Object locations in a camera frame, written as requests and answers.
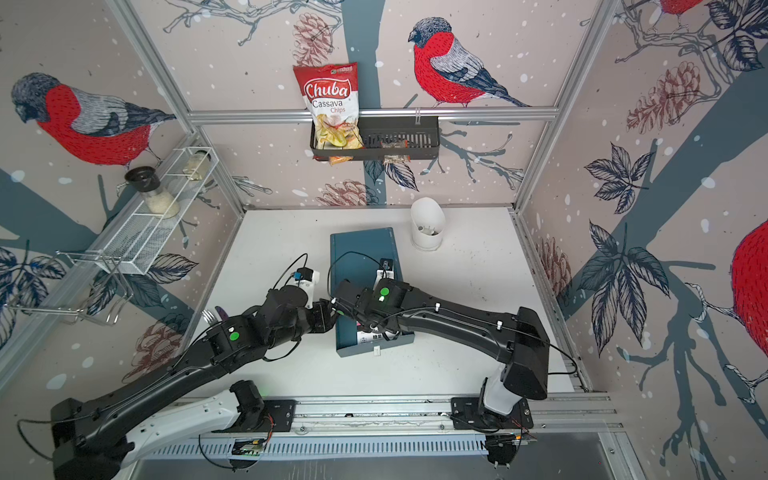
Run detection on teal drawer cabinet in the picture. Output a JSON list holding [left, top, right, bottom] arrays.
[[327, 227, 415, 358]]

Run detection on flower seed bag pink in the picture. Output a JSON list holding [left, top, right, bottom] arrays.
[[355, 323, 392, 345]]

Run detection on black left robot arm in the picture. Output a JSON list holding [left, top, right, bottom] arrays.
[[51, 285, 335, 479]]

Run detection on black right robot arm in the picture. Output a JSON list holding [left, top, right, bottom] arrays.
[[331, 279, 561, 434]]

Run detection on silver fork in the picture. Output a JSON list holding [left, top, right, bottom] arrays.
[[201, 310, 219, 326]]

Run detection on white cylindrical cup holder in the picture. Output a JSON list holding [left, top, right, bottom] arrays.
[[410, 197, 446, 251]]

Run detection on snack packet in basket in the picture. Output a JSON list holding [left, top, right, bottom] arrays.
[[382, 140, 410, 170]]

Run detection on small white lid jar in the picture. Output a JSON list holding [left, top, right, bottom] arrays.
[[182, 150, 211, 182]]

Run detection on black lid spice jar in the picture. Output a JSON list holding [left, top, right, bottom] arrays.
[[124, 166, 180, 219]]

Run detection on red Chuba cassava chips bag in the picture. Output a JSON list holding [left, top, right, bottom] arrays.
[[293, 63, 364, 164]]

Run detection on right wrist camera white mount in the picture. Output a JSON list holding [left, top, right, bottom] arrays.
[[374, 258, 397, 285]]

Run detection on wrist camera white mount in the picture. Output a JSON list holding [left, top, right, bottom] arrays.
[[374, 258, 397, 285], [289, 267, 320, 309]]

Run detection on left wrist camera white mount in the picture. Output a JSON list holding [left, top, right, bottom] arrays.
[[289, 267, 320, 309]]

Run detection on white wire wall shelf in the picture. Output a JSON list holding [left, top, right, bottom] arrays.
[[85, 146, 219, 275]]

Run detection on black hanging wire basket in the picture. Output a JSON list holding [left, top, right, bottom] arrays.
[[310, 116, 440, 161]]

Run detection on chrome wire hook rack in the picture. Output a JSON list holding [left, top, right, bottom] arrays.
[[1, 250, 136, 326]]

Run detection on aluminium horizontal back rail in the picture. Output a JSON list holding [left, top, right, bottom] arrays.
[[187, 106, 560, 126]]

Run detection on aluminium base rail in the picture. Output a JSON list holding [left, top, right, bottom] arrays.
[[152, 393, 625, 469]]

